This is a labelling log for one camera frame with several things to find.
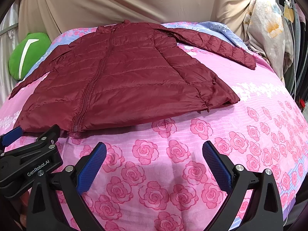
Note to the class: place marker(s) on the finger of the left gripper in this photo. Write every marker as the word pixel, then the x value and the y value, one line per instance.
pixel 10 137

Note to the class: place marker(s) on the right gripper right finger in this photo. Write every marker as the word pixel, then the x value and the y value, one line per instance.
pixel 264 210

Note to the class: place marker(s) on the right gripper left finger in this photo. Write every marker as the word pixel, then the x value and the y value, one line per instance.
pixel 44 209

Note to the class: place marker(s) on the maroon quilted down jacket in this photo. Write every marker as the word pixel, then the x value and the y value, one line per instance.
pixel 124 75

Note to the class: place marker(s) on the green plush pillow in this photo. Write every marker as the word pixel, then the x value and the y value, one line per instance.
pixel 27 53

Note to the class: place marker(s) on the silver white curtain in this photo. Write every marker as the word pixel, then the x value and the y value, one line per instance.
pixel 8 41

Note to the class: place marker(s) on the beige curtain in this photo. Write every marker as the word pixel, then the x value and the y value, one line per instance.
pixel 54 17

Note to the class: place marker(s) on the floral cream blanket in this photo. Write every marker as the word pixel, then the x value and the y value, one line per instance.
pixel 267 33

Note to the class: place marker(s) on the yellow hanging tag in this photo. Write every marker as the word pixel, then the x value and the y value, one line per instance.
pixel 288 11

